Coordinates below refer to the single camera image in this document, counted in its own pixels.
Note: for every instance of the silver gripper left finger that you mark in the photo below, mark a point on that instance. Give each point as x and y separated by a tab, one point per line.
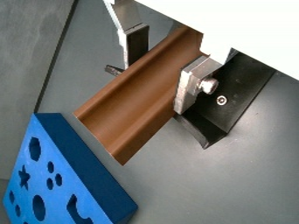
132	31

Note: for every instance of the brown arch block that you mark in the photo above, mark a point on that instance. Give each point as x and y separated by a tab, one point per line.
133	105

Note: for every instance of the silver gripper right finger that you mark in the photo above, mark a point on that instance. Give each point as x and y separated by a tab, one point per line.
194	80

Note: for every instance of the dark grey cradle fixture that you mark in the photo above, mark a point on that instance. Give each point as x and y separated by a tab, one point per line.
212	115

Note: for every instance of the blue foam shape board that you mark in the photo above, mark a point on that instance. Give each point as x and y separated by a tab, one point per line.
60	185

